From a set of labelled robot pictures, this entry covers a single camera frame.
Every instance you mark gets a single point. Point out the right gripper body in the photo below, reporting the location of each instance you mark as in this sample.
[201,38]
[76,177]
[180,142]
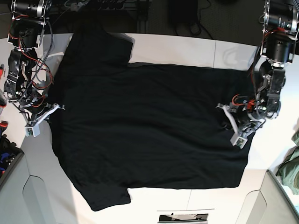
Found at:
[35,114]

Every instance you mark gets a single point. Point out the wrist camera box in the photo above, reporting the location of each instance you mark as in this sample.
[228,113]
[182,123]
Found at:
[238,140]
[32,130]

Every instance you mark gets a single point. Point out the white paper sheet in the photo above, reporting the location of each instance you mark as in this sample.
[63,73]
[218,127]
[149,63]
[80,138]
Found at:
[184,216]

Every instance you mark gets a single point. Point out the black t-shirt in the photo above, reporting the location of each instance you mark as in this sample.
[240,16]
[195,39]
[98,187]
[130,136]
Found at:
[152,125]

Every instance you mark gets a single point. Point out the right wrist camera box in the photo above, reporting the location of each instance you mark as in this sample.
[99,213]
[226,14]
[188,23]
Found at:
[32,130]

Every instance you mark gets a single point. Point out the green cloth pile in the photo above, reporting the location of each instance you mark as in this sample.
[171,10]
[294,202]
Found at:
[289,169]

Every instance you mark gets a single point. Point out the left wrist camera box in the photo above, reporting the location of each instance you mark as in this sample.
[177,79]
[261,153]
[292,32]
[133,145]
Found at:
[238,140]

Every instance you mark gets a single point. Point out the grey bin with clothes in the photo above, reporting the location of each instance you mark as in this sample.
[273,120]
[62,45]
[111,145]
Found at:
[10,155]

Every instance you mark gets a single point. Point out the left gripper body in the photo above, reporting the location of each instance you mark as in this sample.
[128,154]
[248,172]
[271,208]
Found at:
[243,121]

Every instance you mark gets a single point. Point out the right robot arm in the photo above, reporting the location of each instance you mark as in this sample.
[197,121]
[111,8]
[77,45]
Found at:
[29,77]

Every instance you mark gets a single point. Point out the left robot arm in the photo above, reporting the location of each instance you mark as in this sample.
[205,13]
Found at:
[267,72]

